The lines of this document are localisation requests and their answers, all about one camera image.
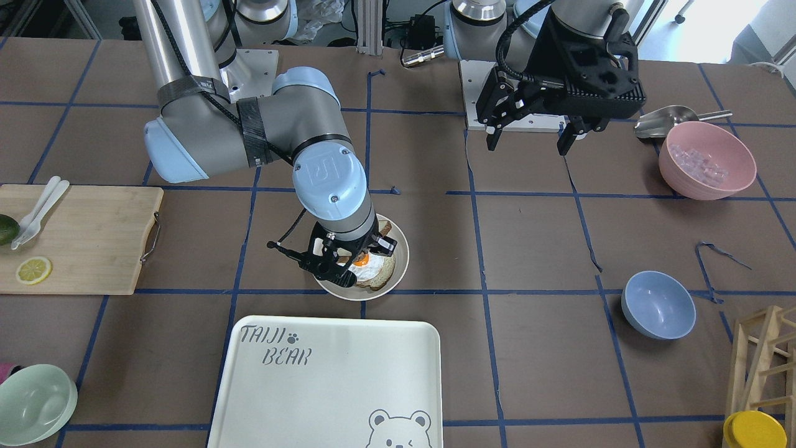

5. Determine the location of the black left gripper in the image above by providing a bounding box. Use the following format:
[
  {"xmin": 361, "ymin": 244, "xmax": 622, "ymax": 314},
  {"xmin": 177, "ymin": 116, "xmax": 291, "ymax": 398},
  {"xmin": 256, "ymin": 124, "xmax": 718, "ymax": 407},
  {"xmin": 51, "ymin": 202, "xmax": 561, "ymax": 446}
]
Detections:
[{"xmin": 476, "ymin": 12, "xmax": 647, "ymax": 156}]

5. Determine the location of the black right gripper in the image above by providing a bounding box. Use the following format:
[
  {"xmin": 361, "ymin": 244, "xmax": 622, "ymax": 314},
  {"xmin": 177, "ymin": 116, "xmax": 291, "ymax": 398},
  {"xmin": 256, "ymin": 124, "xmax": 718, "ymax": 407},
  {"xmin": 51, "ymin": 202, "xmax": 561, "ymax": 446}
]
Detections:
[{"xmin": 297, "ymin": 221, "xmax": 397, "ymax": 287}]

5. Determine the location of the bread slice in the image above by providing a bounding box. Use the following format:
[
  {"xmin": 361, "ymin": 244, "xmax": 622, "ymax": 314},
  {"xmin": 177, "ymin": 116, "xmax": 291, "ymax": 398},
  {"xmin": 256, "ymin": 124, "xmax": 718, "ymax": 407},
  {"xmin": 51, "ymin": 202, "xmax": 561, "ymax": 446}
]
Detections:
[
  {"xmin": 336, "ymin": 217, "xmax": 397, "ymax": 266},
  {"xmin": 355, "ymin": 256, "xmax": 396, "ymax": 291}
]

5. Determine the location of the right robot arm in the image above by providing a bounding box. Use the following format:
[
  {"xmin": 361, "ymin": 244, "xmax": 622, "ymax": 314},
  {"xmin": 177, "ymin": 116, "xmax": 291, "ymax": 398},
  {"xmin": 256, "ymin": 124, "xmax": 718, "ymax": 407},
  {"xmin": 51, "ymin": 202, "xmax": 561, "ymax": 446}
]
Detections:
[{"xmin": 134, "ymin": 1, "xmax": 404, "ymax": 289}]

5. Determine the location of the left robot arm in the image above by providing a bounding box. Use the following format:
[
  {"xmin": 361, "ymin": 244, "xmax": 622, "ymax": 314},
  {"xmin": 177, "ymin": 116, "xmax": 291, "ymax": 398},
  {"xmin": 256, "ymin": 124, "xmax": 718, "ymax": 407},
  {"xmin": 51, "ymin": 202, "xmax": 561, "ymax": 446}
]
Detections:
[{"xmin": 443, "ymin": 1, "xmax": 647, "ymax": 156}]

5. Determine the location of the cream round plate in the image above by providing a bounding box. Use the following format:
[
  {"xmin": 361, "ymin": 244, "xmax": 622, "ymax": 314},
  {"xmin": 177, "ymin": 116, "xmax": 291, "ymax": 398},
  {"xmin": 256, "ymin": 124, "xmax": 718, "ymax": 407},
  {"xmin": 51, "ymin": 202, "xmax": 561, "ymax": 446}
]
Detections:
[{"xmin": 315, "ymin": 213, "xmax": 410, "ymax": 301}]

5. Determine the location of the bread slice under egg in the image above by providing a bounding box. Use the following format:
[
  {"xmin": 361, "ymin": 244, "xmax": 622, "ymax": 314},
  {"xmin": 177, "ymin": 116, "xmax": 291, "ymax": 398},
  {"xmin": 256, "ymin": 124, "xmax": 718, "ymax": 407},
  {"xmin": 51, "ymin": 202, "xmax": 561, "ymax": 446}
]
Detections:
[{"xmin": 355, "ymin": 256, "xmax": 396, "ymax": 291}]

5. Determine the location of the fried egg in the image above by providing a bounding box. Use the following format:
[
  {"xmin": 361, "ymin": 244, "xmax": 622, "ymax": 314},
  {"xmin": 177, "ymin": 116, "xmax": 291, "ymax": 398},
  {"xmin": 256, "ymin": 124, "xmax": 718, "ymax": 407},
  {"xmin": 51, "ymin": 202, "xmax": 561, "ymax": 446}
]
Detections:
[{"xmin": 348, "ymin": 252, "xmax": 386, "ymax": 283}]

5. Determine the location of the metal scoop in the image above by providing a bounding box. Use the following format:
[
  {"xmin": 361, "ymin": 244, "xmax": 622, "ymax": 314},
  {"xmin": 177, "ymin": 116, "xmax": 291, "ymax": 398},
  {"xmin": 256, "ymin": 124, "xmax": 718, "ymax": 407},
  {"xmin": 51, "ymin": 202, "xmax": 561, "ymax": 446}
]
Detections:
[{"xmin": 634, "ymin": 105, "xmax": 734, "ymax": 139}]

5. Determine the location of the cream bear tray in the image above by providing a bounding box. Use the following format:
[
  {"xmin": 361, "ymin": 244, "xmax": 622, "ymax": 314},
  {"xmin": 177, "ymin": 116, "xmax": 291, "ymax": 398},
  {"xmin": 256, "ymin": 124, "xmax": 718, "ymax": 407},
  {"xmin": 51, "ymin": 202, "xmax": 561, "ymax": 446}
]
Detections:
[{"xmin": 207, "ymin": 315, "xmax": 444, "ymax": 447}]

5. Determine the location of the pink bowl with ice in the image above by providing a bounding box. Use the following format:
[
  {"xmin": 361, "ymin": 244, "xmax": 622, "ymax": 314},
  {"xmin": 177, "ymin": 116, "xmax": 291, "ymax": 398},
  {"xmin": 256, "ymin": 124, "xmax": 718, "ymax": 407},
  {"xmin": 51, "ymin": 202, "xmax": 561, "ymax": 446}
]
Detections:
[{"xmin": 659, "ymin": 121, "xmax": 758, "ymax": 200}]

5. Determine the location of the blue bowl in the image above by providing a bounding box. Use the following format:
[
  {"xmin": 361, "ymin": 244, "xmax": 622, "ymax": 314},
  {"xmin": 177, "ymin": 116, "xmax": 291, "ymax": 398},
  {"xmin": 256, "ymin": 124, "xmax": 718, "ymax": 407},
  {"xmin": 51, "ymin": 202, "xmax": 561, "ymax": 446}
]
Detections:
[{"xmin": 621, "ymin": 271, "xmax": 697, "ymax": 340}]

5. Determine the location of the wooden cutting board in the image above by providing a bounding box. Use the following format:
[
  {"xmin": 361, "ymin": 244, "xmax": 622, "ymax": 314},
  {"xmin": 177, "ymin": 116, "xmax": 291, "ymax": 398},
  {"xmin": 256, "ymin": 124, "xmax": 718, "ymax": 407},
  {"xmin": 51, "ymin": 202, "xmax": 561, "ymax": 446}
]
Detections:
[{"xmin": 1, "ymin": 185, "xmax": 164, "ymax": 295}]

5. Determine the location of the white plastic fork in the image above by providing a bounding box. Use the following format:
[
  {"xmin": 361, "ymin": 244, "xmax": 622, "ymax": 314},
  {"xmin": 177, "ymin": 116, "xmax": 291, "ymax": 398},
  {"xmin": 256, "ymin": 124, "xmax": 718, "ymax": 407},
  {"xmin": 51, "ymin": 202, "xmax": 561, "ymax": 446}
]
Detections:
[{"xmin": 11, "ymin": 175, "xmax": 62, "ymax": 250}]

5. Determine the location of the lemon slice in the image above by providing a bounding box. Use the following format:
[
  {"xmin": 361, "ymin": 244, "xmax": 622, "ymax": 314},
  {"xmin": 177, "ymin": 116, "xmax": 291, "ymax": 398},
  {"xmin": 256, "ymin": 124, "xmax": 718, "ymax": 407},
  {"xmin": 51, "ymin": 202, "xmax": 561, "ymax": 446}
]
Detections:
[{"xmin": 15, "ymin": 257, "xmax": 52, "ymax": 286}]

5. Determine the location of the green bowl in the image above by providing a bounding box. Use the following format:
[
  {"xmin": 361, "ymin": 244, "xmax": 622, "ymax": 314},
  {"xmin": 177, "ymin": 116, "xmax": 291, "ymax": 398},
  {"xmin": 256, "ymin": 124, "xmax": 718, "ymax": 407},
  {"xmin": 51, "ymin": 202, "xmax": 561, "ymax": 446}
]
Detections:
[{"xmin": 1, "ymin": 364, "xmax": 78, "ymax": 446}]

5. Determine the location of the wooden dish rack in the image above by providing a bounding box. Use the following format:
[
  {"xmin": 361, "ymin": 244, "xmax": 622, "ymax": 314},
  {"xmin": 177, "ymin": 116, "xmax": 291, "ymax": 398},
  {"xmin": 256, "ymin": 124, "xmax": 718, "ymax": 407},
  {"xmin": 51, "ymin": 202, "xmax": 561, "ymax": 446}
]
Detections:
[{"xmin": 725, "ymin": 306, "xmax": 795, "ymax": 437}]

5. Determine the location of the pink cloth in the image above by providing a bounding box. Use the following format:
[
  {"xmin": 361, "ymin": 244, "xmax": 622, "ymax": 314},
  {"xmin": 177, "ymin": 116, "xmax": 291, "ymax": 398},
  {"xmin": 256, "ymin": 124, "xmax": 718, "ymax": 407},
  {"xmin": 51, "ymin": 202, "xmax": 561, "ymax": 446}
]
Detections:
[{"xmin": 0, "ymin": 362, "xmax": 23, "ymax": 385}]

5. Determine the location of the yellow cup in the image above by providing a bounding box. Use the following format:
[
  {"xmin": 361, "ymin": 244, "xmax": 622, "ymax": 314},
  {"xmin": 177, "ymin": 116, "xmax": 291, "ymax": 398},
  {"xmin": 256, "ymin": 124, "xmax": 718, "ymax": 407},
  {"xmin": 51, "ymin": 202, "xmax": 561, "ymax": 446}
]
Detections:
[{"xmin": 723, "ymin": 410, "xmax": 787, "ymax": 447}]

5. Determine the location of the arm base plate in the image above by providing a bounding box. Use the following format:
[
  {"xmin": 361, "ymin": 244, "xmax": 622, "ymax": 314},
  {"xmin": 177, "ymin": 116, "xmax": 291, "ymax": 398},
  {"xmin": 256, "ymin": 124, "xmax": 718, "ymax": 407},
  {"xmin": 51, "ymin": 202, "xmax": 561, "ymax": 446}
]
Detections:
[
  {"xmin": 460, "ymin": 60, "xmax": 567, "ymax": 133},
  {"xmin": 220, "ymin": 49, "xmax": 279, "ymax": 102}
]

